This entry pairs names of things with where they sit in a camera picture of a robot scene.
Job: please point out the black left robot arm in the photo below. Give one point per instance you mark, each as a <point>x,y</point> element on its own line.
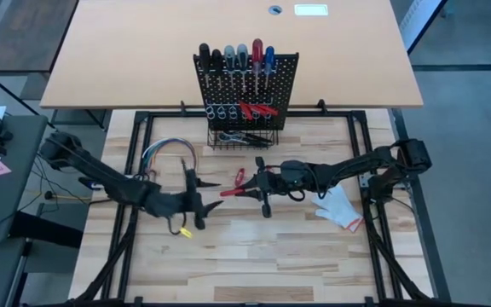
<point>100,175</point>

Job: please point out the chrome multi-hook rack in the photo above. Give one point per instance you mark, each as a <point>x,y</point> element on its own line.
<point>224,103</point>

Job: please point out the beige wooden desk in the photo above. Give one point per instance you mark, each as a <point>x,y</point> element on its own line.
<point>122,51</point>

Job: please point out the gray side desk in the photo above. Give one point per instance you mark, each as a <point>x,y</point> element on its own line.
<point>15,192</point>

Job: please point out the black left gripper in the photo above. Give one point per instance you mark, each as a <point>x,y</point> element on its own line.
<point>181,204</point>

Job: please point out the white work glove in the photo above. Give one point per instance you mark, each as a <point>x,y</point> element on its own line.
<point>337,209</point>

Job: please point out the tall black screwdriver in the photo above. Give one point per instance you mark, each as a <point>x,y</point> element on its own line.
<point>204,53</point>

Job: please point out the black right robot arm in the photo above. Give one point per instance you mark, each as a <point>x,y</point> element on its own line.
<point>356,168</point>

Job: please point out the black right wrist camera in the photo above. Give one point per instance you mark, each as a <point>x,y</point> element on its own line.
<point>294,170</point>

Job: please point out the black metal pegboard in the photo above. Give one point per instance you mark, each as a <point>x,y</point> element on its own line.
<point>286,85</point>

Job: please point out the black table frame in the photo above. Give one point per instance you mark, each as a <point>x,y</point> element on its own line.
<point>250,114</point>

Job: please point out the red translucent flathead screwdriver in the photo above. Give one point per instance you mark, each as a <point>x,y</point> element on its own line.
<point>257,49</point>

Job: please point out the round desk grommet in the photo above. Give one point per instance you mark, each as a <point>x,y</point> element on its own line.
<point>275,10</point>

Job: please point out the black table clamp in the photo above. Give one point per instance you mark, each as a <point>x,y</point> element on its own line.
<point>183,108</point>
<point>321,106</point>

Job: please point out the white blue-edged panel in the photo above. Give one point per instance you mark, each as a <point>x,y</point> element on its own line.
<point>420,17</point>

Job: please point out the short black screwdriver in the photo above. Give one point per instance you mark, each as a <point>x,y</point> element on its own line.
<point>216,57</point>

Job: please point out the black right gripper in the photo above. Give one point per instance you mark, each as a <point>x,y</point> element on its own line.
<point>271,185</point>

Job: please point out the white rectangular desk plate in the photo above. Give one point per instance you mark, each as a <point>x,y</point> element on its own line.
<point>311,9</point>

